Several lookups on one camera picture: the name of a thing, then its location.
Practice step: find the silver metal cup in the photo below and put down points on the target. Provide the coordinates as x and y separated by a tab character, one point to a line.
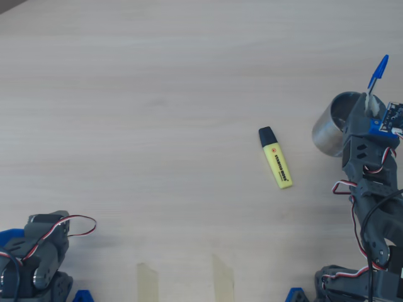
324	135

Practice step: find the blue ballpoint pen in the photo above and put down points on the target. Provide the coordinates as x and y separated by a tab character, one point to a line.
380	67

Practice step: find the blue triangular base bracket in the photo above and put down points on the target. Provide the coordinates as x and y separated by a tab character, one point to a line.
83	297

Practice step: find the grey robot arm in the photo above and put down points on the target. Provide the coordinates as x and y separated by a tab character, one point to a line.
384	220

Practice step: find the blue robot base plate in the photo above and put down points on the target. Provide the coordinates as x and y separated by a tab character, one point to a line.
296	297

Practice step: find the yellow highlighter marker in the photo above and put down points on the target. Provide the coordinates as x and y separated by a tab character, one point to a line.
278	163

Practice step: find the camera board on blue mount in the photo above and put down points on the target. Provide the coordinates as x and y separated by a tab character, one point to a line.
390	119

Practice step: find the beige masking tape strip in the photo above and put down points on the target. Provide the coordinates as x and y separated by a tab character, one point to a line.
148	283
223	280

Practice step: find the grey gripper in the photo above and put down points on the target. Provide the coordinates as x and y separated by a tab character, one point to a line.
357	114

